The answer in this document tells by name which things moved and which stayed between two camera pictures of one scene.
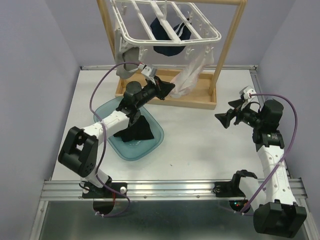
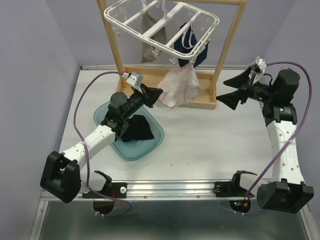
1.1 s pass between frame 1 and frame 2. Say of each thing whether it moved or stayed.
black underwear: stayed
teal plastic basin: stayed
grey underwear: moved
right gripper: moved
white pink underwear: moved
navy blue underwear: moved
